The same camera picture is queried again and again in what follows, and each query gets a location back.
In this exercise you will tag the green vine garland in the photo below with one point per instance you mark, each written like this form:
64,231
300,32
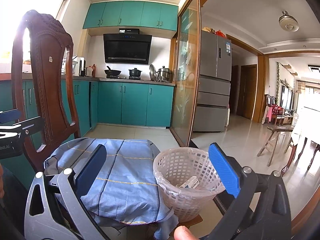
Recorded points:
277,82

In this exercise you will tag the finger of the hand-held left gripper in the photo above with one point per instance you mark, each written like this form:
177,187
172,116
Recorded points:
10,115
32,126

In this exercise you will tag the black range hood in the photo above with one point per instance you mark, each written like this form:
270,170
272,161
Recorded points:
126,47

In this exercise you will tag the carved wooden chair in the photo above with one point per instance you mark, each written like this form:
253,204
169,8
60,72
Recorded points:
47,92

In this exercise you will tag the gas stove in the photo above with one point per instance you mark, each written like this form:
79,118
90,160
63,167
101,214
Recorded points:
123,77

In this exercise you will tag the white blue striped carton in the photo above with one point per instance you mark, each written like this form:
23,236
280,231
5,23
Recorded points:
189,183

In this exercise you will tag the steel stock pot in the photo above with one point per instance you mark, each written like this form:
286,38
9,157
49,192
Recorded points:
164,73

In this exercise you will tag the frosted glass sliding door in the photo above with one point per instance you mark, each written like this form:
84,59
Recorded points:
186,75

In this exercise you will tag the wooden door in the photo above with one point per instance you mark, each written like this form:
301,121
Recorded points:
249,92

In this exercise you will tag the grey refrigerator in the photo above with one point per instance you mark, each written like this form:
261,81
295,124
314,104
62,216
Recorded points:
212,87

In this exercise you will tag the steel pot lid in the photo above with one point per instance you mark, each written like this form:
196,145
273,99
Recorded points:
152,72

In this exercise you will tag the red wooden chair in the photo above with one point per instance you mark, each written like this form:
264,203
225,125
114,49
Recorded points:
276,111

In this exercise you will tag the white black kitchen appliance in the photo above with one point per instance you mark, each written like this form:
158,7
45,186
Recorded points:
80,66

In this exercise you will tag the black cooking pot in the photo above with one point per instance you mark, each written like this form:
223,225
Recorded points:
135,73

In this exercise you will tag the black wok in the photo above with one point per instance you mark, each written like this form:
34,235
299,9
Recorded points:
112,72

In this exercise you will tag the teal base kitchen cabinets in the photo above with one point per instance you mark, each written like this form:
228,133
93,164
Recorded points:
132,102

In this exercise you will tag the blue checked cloth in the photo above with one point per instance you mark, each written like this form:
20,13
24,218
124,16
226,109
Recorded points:
130,170

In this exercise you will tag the wooden stool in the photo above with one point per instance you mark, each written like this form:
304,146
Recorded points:
277,130

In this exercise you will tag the television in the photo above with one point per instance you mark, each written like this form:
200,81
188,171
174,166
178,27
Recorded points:
287,97

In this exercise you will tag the dining table with tablecloth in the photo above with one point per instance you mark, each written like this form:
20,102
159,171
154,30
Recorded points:
308,130

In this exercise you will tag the teal wall cabinets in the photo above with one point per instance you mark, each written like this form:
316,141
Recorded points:
132,13

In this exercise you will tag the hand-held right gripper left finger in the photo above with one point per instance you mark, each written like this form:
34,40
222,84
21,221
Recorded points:
91,166

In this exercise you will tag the white jug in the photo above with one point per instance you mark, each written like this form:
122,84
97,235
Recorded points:
89,72

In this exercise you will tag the ceiling vent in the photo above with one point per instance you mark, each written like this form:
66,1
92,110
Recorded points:
314,69

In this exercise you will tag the round ceiling lamp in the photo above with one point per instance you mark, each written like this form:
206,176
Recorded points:
288,22

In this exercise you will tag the brown bottle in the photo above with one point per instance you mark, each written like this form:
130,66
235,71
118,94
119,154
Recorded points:
93,71

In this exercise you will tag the red bag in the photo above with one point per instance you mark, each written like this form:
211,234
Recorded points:
220,33

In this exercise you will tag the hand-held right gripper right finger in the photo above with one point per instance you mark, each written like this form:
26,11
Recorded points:
223,171

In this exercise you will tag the white plastic wastebasket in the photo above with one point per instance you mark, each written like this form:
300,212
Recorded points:
180,162

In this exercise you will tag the pink cloth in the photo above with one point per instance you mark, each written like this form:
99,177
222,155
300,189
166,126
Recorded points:
269,115

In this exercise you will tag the person's right hand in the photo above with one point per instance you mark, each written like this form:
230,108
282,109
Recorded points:
186,233

